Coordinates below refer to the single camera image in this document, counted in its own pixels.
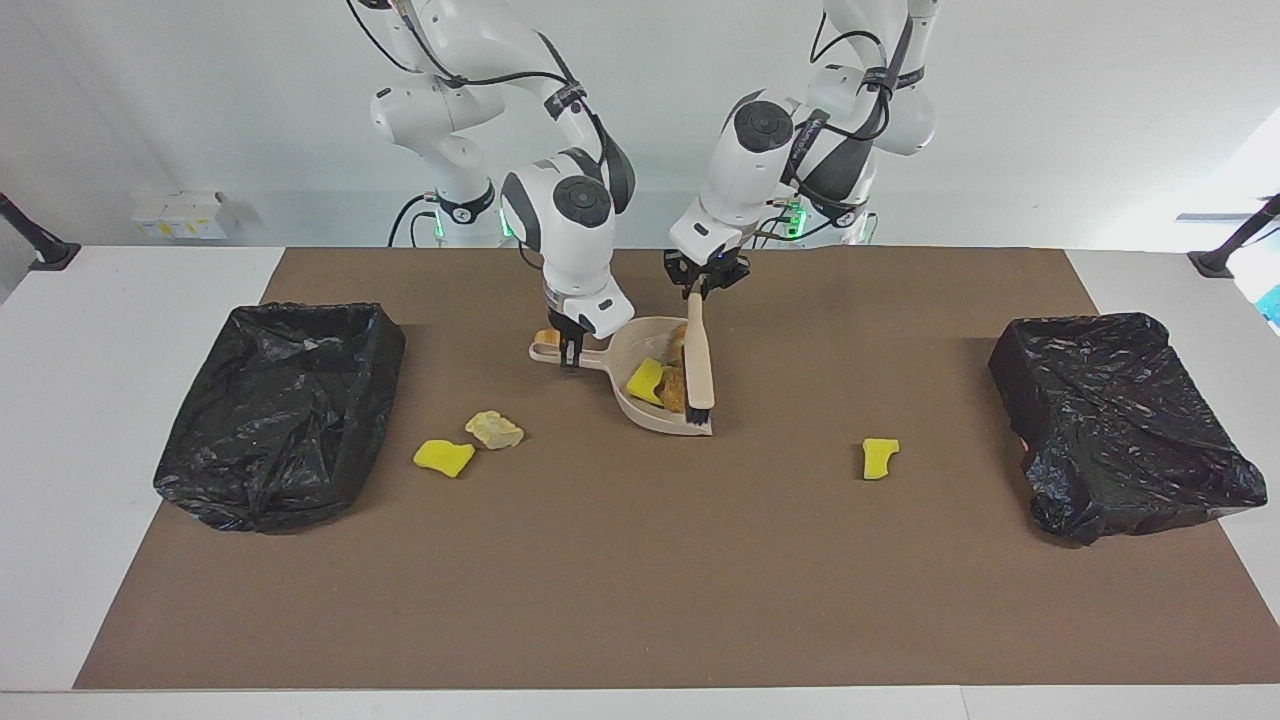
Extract white wall box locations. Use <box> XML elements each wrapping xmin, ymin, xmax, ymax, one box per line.
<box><xmin>132</xmin><ymin>192</ymin><xmax>229</xmax><ymax>241</ymax></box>

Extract bin with black bag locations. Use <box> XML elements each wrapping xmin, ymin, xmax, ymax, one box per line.
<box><xmin>988</xmin><ymin>312</ymin><xmax>1269</xmax><ymax>546</ymax></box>
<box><xmin>153</xmin><ymin>302</ymin><xmax>407</xmax><ymax>533</ymax></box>

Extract beige plastic dustpan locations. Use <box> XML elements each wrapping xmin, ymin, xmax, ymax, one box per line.
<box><xmin>529</xmin><ymin>316</ymin><xmax>716</xmax><ymax>437</ymax></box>

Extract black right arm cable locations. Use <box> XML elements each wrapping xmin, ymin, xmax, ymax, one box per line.
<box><xmin>345</xmin><ymin>0</ymin><xmax>626</xmax><ymax>271</ymax></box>

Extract pale crumpled bread piece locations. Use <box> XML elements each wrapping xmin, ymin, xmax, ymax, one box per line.
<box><xmin>465</xmin><ymin>410</ymin><xmax>525</xmax><ymax>450</ymax></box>

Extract black right base cable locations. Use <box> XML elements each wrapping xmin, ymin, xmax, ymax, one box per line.
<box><xmin>388</xmin><ymin>193</ymin><xmax>441</xmax><ymax>248</ymax></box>

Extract brown table mat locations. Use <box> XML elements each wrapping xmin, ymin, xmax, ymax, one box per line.
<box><xmin>75</xmin><ymin>247</ymin><xmax>1280</xmax><ymax>691</ymax></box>

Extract black camera stand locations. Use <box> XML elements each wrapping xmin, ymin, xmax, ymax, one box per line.
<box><xmin>1188</xmin><ymin>193</ymin><xmax>1280</xmax><ymax>279</ymax></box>
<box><xmin>0</xmin><ymin>190</ymin><xmax>81</xmax><ymax>272</ymax></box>

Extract beige brush black bristles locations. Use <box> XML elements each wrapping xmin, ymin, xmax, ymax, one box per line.
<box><xmin>683</xmin><ymin>290</ymin><xmax>717</xmax><ymax>419</ymax></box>

